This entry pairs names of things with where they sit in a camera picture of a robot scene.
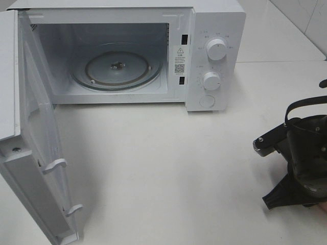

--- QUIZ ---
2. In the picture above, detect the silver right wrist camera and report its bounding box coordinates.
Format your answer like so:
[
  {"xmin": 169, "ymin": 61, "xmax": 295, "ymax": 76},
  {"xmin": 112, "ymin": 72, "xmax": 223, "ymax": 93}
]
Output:
[{"xmin": 252, "ymin": 124, "xmax": 287, "ymax": 157}]

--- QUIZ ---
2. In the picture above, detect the white microwave door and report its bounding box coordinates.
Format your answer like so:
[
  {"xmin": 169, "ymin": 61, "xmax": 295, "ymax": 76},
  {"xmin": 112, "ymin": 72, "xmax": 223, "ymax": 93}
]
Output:
[{"xmin": 1, "ymin": 10, "xmax": 83, "ymax": 244}]

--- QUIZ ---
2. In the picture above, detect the white warning label sticker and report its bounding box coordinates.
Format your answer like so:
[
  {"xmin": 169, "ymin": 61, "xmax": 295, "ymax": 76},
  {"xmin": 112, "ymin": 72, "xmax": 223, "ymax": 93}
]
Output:
[{"xmin": 173, "ymin": 45, "xmax": 189, "ymax": 76}]

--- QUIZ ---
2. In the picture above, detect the white microwave oven body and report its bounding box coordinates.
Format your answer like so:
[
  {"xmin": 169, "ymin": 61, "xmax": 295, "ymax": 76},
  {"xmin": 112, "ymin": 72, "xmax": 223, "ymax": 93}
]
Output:
[{"xmin": 6, "ymin": 1, "xmax": 246, "ymax": 111}]

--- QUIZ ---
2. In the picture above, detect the round white door button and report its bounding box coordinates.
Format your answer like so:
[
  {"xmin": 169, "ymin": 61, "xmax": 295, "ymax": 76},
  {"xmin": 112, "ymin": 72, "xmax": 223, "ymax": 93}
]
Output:
[{"xmin": 199, "ymin": 95, "xmax": 215, "ymax": 108}]

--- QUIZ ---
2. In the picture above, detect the pink round plate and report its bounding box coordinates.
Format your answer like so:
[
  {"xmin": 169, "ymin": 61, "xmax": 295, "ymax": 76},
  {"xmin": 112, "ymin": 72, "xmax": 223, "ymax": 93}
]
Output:
[{"xmin": 317, "ymin": 202, "xmax": 327, "ymax": 213}]

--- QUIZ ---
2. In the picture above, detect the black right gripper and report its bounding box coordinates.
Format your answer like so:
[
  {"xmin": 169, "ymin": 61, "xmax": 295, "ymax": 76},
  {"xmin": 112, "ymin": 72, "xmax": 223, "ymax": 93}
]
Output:
[{"xmin": 262, "ymin": 115, "xmax": 326, "ymax": 210}]

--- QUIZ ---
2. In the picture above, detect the glass microwave turntable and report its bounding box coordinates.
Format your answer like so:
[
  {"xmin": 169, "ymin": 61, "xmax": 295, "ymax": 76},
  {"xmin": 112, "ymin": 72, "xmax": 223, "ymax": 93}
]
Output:
[{"xmin": 70, "ymin": 42, "xmax": 168, "ymax": 91}]

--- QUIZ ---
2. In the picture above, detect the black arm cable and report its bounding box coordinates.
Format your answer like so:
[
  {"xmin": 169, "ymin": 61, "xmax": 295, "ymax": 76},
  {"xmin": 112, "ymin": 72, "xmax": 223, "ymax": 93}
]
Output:
[{"xmin": 285, "ymin": 95, "xmax": 327, "ymax": 128}]

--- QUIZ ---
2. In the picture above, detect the upper white power knob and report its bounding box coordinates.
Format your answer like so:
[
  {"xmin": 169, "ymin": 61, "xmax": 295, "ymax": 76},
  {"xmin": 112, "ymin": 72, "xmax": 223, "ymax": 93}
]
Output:
[{"xmin": 206, "ymin": 37, "xmax": 227, "ymax": 61}]

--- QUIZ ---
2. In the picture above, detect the white timer knob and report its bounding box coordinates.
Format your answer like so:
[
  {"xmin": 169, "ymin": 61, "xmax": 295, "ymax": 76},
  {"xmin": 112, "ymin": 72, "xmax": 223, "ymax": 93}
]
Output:
[{"xmin": 203, "ymin": 72, "xmax": 221, "ymax": 91}]

